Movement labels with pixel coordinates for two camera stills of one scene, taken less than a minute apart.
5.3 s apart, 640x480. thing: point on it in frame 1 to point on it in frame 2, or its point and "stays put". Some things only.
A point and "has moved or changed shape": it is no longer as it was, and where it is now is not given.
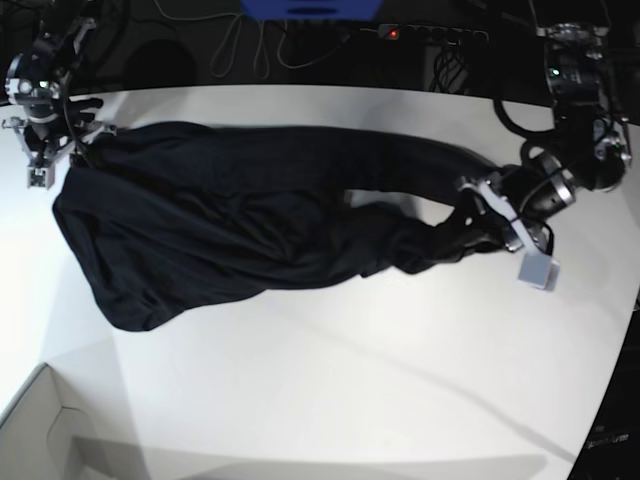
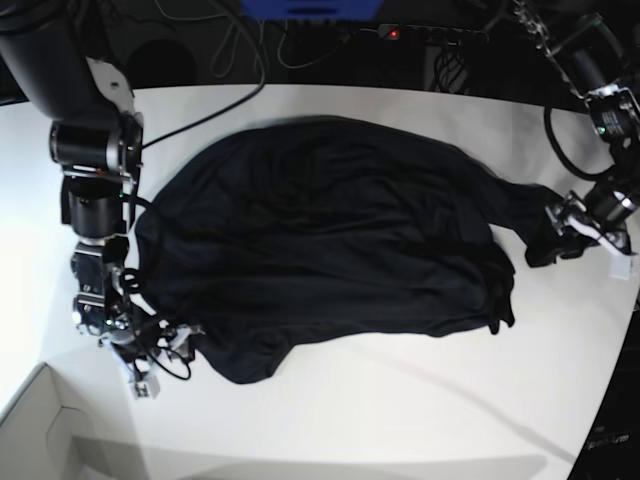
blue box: (308, 10) stays put
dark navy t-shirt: (155, 217) has moved or changed shape
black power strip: (431, 33) stays put
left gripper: (43, 142) to (140, 334)
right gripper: (507, 194) to (570, 212)
